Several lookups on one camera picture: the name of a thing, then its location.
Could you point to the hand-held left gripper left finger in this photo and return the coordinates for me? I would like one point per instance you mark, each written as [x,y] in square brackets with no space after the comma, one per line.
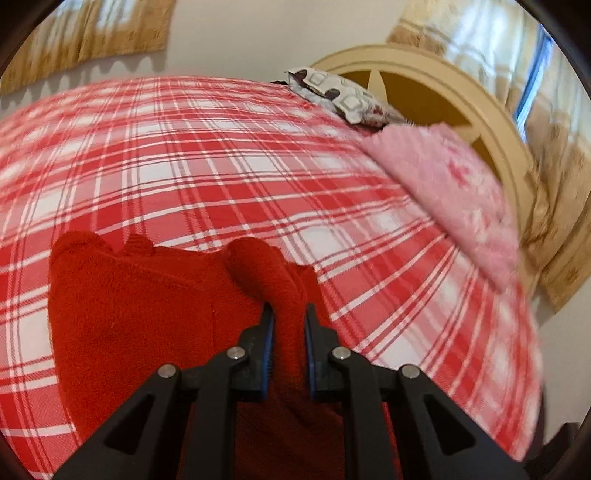
[268,350]

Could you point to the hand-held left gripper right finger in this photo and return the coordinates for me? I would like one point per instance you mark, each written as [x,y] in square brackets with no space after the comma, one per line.
[310,355]

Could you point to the red knitted sweater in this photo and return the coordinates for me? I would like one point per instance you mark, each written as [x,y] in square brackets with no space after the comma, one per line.
[138,323]

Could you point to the red plaid bed sheet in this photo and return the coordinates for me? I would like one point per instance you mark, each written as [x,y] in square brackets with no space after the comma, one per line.
[207,161]

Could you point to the pink fluffy pillow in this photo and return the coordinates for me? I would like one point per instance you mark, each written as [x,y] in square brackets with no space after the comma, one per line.
[452,184]

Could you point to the grey patterned pillow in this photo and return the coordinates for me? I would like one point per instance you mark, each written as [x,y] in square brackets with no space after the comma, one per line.
[344,97]

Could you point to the beige wooden headboard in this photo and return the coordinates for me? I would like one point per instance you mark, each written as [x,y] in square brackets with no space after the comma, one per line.
[461,83]

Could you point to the beige window curtain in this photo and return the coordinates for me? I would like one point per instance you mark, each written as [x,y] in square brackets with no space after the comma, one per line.
[568,161]

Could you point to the beige patterned curtain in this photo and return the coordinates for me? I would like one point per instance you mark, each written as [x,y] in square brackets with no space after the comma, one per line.
[92,32]

